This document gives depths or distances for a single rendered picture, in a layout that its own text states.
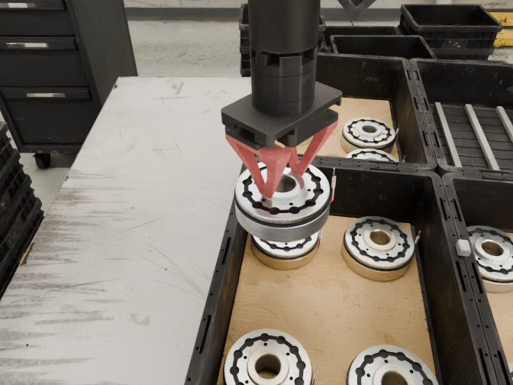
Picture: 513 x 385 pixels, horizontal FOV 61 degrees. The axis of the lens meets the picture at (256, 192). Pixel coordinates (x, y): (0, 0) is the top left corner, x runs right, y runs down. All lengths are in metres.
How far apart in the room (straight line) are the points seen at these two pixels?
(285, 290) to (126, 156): 0.62
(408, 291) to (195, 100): 0.86
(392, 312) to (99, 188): 0.68
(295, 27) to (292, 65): 0.03
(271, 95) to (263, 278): 0.34
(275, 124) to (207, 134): 0.79
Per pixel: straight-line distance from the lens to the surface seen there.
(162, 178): 1.03
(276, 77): 0.37
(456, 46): 2.34
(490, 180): 0.73
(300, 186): 0.46
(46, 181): 2.31
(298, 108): 0.38
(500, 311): 0.70
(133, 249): 0.89
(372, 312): 0.63
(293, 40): 0.36
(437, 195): 0.67
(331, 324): 0.61
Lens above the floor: 1.35
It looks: 42 degrees down
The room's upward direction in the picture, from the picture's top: straight up
